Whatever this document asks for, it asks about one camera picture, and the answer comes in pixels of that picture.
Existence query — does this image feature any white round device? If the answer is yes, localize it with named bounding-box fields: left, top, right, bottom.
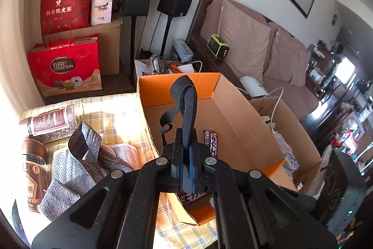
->
left=240, top=76, right=267, bottom=98

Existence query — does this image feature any white mesh vest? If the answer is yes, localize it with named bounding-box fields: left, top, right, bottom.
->
left=49, top=144, right=140, bottom=196

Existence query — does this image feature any brown label jar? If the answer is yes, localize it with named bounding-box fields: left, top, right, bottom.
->
left=21, top=138, right=49, bottom=214
left=19, top=105, right=79, bottom=144

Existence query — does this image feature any yellow plaid tablecloth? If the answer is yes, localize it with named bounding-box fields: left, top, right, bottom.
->
left=18, top=92, right=220, bottom=249

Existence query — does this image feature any brown cardboard clutter box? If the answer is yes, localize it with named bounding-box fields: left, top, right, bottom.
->
left=250, top=95, right=323, bottom=194

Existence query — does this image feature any snickers candy bar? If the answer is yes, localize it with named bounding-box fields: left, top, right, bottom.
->
left=179, top=130, right=218, bottom=205

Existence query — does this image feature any red chocolate gift bag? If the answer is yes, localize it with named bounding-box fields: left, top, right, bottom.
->
left=27, top=34, right=102, bottom=97

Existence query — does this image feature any brown sofa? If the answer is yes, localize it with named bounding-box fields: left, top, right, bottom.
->
left=186, top=0, right=318, bottom=121

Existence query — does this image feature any white tissue roll pack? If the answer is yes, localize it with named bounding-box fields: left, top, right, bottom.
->
left=90, top=0, right=113, bottom=26

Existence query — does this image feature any beige curtain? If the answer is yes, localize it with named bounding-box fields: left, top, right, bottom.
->
left=1, top=0, right=44, bottom=114

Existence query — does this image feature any orange cardboard fruit box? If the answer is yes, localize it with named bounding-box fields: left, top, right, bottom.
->
left=136, top=72, right=298, bottom=226

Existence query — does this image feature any red tea gift bag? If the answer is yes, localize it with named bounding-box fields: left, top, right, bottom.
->
left=41, top=0, right=91, bottom=35

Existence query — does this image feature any right black speaker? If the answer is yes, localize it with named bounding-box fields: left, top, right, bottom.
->
left=157, top=0, right=193, bottom=57

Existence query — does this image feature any dark grey knit sock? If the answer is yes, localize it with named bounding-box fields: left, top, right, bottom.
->
left=68, top=122, right=135, bottom=183

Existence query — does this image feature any white blue small box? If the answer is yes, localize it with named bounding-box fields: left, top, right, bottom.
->
left=169, top=39, right=194, bottom=63

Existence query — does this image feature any beige sofa cushion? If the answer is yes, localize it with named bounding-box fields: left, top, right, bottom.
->
left=218, top=0, right=271, bottom=83

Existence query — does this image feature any black sock white text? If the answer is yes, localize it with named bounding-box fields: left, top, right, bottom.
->
left=159, top=75, right=197, bottom=149

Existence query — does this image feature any brown cardboard carton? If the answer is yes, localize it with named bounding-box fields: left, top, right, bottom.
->
left=43, top=19, right=121, bottom=78

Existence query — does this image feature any white power strip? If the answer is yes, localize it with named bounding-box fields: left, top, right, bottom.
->
left=274, top=133, right=300, bottom=173

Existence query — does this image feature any green portable radio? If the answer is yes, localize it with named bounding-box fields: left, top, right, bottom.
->
left=207, top=34, right=229, bottom=59

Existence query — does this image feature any light grey sock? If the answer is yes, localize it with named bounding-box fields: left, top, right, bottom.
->
left=39, top=179, right=85, bottom=222

